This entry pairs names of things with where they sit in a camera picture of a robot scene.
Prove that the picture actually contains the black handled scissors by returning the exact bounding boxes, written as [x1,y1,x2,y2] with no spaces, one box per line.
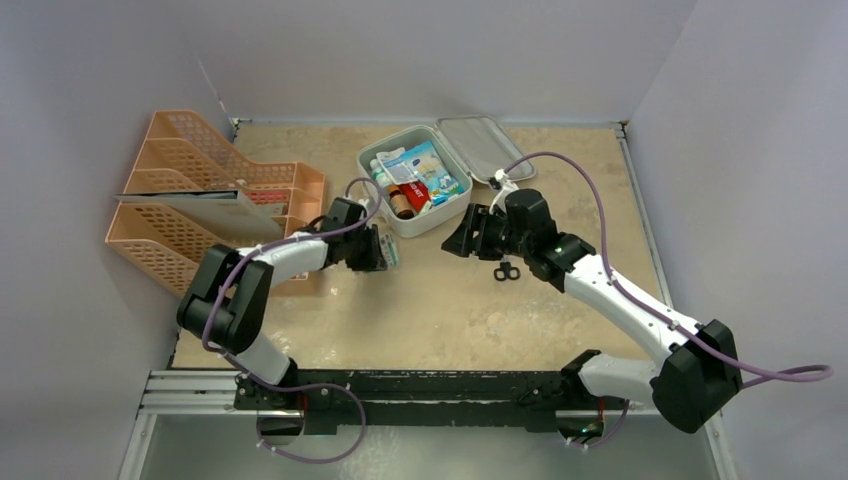
[493,260,521,282]

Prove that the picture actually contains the brown orange-capped bottle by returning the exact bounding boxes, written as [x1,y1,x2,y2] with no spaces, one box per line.
[387,185,415,220]

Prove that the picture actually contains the red first aid pouch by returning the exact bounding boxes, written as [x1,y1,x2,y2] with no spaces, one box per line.
[399,181,431,213]

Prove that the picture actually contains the white green-label bottle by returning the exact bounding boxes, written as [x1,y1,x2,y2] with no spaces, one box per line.
[369,158,393,190]

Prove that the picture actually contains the blue white gauze packet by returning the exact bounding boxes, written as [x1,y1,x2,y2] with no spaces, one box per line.
[376,147,418,185]

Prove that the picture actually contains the blue cotton swab bag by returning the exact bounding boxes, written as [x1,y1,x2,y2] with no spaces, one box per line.
[403,141,465,206]

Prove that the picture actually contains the colourful plaster box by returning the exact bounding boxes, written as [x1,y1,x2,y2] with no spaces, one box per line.
[379,232,399,270]

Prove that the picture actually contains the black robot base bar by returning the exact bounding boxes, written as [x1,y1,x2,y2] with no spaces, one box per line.
[234,367,624,438]

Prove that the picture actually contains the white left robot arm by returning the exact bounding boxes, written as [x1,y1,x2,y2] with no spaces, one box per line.
[176,197,388,409]

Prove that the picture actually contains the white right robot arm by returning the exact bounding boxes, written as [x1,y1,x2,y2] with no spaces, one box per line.
[441,189,742,433]

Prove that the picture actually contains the grey medicine kit box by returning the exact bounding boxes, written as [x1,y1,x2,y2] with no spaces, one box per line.
[356,116,523,238]

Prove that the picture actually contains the grey folder in rack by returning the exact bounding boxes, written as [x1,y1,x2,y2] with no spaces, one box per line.
[114,189,283,241]

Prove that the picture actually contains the orange plastic file rack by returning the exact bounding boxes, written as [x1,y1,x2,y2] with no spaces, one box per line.
[105,110,326,296]

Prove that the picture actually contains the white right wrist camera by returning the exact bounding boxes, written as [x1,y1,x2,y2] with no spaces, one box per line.
[488,169,520,214]

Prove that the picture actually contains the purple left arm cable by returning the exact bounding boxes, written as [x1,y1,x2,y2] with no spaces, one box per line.
[200,176,384,392]

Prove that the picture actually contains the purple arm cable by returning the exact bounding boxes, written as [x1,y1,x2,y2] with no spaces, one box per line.
[493,151,835,391]
[200,176,384,392]

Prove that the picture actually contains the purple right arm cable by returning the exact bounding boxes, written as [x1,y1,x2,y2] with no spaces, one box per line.
[493,151,835,391]

